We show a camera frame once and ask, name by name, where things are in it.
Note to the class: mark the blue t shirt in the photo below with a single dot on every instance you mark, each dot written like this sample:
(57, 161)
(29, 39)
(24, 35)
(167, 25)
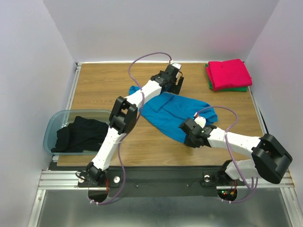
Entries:
(167, 111)

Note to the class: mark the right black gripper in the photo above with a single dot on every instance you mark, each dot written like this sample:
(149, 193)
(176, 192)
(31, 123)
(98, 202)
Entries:
(187, 127)

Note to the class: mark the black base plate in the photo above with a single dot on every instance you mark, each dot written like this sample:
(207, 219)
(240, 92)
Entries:
(160, 181)

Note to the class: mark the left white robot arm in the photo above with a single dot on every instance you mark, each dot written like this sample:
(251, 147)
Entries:
(123, 117)

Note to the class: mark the black t shirt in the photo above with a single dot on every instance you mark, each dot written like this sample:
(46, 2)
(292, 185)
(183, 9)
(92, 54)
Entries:
(81, 135)

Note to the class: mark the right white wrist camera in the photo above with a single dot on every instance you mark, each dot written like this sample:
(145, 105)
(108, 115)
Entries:
(201, 121)

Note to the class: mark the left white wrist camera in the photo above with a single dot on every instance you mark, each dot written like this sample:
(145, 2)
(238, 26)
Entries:
(176, 65)

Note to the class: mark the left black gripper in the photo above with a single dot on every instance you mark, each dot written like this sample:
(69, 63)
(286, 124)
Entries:
(175, 89)

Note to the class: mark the folded green t shirt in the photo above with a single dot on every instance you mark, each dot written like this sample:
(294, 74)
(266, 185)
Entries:
(237, 89)

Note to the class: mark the folded red t shirt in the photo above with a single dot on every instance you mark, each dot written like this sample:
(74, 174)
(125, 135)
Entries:
(228, 74)

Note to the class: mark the clear plastic bin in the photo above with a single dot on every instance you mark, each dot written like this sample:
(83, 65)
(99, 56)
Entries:
(62, 119)

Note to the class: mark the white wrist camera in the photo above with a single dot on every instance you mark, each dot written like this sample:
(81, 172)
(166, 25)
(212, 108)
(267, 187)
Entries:
(176, 65)
(201, 121)

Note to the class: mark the aluminium frame rail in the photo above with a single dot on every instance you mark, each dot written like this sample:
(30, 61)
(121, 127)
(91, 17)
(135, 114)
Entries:
(58, 179)

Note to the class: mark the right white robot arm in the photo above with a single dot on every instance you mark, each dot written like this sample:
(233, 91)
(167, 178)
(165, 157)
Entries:
(267, 158)

